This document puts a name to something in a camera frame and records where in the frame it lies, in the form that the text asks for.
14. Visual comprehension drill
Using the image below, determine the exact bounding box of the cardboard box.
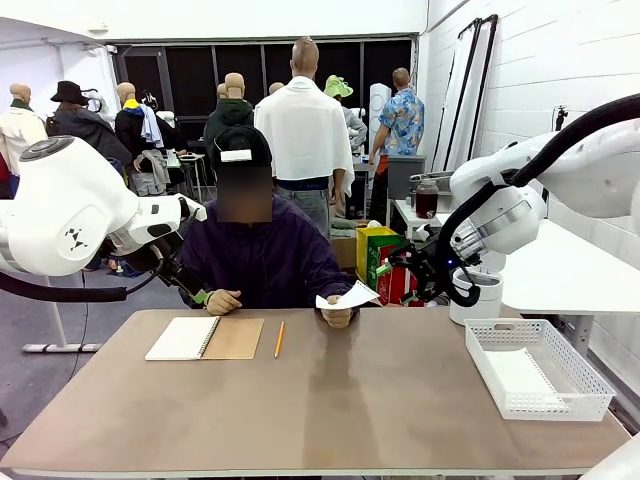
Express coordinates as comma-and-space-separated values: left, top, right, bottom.
327, 234, 359, 274

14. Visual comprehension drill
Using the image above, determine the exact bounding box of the red bag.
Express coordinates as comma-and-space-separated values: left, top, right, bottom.
375, 244, 431, 307

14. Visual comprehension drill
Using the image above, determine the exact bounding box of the grey box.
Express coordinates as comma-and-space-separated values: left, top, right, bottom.
387, 154, 427, 201

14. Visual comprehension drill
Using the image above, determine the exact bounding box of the white tower appliance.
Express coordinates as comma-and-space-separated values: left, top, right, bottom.
369, 82, 392, 146

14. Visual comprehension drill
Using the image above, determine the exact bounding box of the mannequin with white cloth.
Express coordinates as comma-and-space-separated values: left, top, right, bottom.
253, 37, 356, 261

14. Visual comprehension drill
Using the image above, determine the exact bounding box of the person's right hand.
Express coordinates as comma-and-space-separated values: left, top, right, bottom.
204, 289, 244, 317

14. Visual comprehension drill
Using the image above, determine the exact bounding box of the mannequin in cream jacket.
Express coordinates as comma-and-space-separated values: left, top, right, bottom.
0, 83, 49, 176

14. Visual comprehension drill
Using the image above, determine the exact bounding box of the brown spiral notebook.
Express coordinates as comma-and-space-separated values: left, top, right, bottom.
144, 315, 265, 361

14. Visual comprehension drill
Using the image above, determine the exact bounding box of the person's right forearm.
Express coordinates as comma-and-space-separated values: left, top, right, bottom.
179, 272, 214, 309

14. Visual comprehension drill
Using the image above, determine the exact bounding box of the dark glass window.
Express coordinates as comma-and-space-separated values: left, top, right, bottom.
113, 33, 420, 151

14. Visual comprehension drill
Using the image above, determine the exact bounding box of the mannequin with yellow scarf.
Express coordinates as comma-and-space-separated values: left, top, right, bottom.
114, 82, 174, 197

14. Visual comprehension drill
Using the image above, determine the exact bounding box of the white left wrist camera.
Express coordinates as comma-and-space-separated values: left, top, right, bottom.
177, 195, 208, 222

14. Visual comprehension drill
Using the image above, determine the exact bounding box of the mannequin with black hat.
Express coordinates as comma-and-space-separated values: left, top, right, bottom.
45, 81, 134, 166

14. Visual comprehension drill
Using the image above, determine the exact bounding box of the person in purple jacket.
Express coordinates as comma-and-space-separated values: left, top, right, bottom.
179, 124, 359, 310

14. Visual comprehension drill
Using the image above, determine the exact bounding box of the small white side table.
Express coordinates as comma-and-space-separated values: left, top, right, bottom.
392, 198, 451, 306

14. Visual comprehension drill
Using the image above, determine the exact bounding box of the white plastic mesh basket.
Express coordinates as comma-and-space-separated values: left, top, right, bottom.
464, 318, 617, 422

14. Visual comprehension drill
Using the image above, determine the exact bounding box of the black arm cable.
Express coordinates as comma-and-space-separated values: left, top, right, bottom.
0, 242, 166, 303
438, 92, 640, 307

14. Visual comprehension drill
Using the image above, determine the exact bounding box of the black framed white panel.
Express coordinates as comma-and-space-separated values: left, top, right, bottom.
430, 18, 484, 174
462, 14, 500, 169

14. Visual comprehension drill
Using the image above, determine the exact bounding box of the mannequin in floral blue shirt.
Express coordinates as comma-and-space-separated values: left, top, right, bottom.
368, 67, 426, 226

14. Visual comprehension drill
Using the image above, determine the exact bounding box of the mannequin in dark green hoodie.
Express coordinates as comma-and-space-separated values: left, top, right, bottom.
203, 73, 255, 146

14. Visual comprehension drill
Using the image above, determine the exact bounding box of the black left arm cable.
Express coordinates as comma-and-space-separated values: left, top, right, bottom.
0, 242, 166, 303

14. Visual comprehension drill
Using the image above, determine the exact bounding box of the white lidded trash bin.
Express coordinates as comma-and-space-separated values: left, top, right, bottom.
448, 269, 504, 327

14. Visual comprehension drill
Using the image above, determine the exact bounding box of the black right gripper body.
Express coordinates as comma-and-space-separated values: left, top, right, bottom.
406, 231, 452, 297

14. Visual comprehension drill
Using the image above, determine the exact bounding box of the person's left hand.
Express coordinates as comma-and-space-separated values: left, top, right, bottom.
320, 295, 354, 330

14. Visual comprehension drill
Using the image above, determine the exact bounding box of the green and yellow bag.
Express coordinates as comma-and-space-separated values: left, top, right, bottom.
355, 226, 406, 296

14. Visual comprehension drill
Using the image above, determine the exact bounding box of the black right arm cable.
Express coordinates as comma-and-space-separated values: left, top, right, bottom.
438, 92, 640, 307

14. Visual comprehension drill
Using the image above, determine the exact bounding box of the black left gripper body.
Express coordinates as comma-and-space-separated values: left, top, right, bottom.
124, 232, 197, 296

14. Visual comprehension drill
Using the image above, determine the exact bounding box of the mannequin with green hat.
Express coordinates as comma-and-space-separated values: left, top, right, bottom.
323, 74, 369, 151

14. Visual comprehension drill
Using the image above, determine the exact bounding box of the white background desk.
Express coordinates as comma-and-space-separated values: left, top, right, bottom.
169, 148, 211, 204

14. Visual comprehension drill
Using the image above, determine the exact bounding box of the glass jar with dark liquid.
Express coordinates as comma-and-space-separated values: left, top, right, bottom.
415, 178, 440, 220

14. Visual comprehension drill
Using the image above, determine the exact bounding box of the person's left forearm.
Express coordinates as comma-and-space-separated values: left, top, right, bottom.
294, 272, 359, 307

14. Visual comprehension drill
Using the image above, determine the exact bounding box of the black cap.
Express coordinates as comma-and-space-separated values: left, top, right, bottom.
212, 124, 274, 169

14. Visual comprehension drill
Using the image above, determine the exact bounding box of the white stand foot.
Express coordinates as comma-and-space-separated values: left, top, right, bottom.
22, 277, 104, 354

